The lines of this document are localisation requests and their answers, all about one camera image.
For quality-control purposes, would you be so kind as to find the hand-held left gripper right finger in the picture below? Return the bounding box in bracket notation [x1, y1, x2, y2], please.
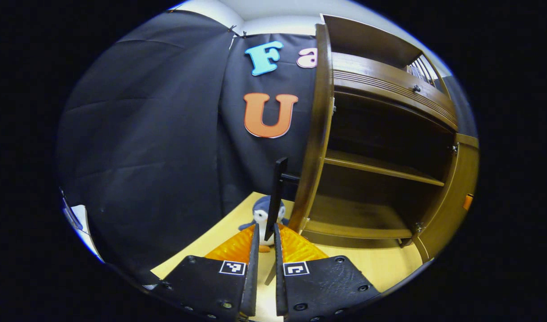
[273, 223, 382, 322]

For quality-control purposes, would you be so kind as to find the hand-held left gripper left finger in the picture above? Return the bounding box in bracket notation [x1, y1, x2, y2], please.
[158, 223, 261, 322]

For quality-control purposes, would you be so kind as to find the black door handle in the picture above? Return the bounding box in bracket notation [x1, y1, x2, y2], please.
[264, 157, 301, 242]

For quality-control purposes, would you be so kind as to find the wooden double-door shoe cabinet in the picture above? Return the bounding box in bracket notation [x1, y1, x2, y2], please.
[300, 13, 480, 251]

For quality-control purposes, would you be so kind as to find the wooden cabinet door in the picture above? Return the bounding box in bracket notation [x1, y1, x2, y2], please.
[288, 23, 336, 233]
[412, 133, 480, 263]

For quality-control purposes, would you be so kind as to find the wooden cabinet drawer front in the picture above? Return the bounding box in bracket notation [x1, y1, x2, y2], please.
[332, 51, 458, 131]

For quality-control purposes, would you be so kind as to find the penguin plush toy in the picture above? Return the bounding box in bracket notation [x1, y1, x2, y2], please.
[238, 195, 290, 253]

